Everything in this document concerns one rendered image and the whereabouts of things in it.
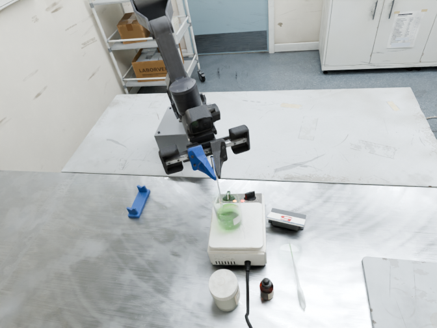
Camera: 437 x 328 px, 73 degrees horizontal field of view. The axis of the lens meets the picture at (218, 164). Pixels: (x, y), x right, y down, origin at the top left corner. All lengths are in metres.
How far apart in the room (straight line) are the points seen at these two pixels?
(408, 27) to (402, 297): 2.61
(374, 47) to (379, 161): 2.21
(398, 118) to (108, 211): 0.97
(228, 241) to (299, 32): 3.10
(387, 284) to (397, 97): 0.72
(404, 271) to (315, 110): 0.61
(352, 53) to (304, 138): 2.14
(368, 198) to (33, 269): 0.89
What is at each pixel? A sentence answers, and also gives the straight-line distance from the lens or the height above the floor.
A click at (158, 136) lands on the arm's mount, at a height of 1.00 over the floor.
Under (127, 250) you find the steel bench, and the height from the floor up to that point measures 0.90.
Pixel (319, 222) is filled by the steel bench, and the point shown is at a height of 0.90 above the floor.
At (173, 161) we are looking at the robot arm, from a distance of 0.60.
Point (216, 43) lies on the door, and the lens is 3.68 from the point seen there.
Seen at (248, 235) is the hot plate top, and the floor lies 0.99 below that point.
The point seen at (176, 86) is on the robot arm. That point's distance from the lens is 0.63.
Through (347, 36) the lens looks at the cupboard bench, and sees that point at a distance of 3.02.
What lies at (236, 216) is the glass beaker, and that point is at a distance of 0.64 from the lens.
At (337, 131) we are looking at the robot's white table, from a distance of 1.06.
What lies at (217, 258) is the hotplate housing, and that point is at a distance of 0.70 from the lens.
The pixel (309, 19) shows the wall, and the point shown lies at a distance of 3.54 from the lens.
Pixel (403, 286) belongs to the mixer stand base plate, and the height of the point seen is 0.91.
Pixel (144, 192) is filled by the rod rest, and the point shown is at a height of 0.91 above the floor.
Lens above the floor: 1.56
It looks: 45 degrees down
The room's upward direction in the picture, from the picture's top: 11 degrees counter-clockwise
